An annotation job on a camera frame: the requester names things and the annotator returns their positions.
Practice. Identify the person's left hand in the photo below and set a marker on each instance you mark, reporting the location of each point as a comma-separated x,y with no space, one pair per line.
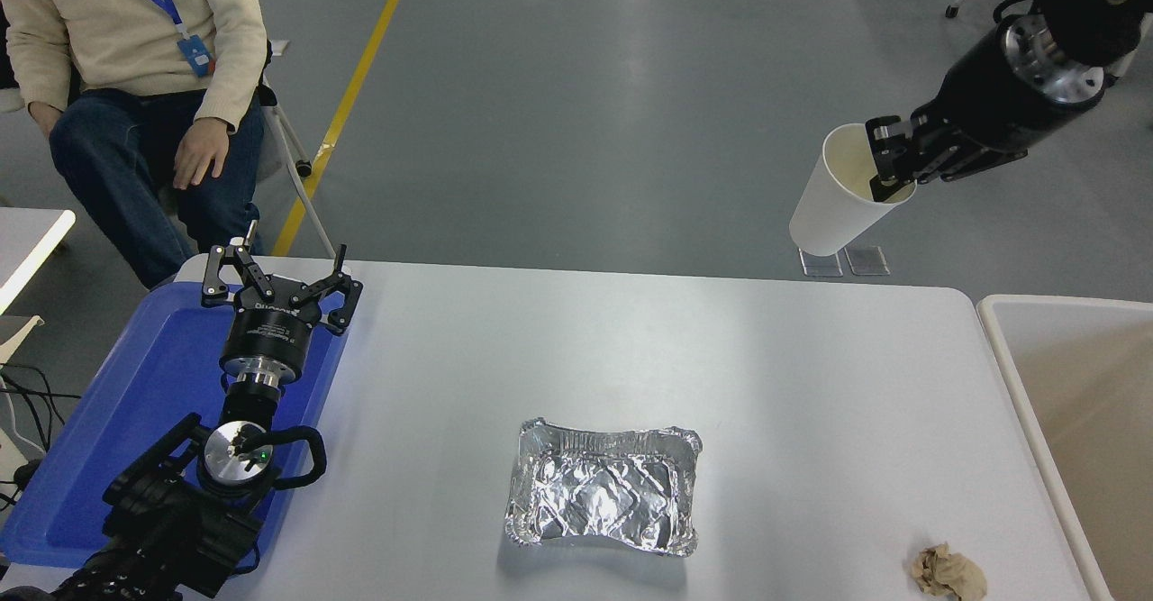
203,150

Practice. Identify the blue plastic tray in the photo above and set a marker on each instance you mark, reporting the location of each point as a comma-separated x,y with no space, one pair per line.
153,376

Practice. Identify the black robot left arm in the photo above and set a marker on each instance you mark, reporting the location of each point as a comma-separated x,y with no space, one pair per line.
162,529

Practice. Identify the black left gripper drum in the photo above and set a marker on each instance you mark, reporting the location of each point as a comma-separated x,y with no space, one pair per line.
270,331

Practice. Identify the white side table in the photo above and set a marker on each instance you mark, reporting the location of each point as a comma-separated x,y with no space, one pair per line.
27,241

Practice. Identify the crinkled foil tray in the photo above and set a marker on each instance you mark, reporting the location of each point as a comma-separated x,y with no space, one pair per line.
603,493

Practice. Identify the person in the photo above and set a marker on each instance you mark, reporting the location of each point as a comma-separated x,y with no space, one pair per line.
99,24

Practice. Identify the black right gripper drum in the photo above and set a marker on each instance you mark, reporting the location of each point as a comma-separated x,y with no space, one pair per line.
1000,105

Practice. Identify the crumpled tan paper ball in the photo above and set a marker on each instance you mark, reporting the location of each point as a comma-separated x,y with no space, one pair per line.
950,574

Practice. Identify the white paper cup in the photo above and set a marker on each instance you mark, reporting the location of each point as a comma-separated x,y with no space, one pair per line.
833,204

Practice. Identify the grey chair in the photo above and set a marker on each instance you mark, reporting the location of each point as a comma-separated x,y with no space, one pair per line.
270,146

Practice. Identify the person's right hand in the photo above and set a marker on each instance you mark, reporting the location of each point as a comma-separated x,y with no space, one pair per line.
45,116

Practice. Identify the clear floor plate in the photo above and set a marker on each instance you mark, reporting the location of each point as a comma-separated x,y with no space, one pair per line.
824,268
867,263

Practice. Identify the large pale bin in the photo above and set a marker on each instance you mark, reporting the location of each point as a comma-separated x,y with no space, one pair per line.
1090,385

